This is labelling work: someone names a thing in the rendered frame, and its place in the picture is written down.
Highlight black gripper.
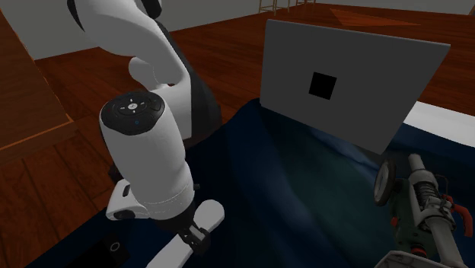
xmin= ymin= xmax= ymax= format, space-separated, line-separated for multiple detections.
xmin=155 ymin=200 xmax=212 ymax=257

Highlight white oblong remote control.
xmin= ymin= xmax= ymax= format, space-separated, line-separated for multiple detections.
xmin=145 ymin=199 xmax=226 ymax=268

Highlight black phone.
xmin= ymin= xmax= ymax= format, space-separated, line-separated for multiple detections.
xmin=65 ymin=231 xmax=131 ymax=268

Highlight bed with dark blue blanket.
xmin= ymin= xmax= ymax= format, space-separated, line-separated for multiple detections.
xmin=24 ymin=97 xmax=475 ymax=268

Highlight grey green machine model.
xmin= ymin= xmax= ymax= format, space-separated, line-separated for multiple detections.
xmin=372 ymin=153 xmax=475 ymax=268

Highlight grey open laptop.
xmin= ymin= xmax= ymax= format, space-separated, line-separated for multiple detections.
xmin=259 ymin=19 xmax=451 ymax=155

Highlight wooden stool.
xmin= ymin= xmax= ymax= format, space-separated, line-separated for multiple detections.
xmin=258 ymin=0 xmax=291 ymax=16

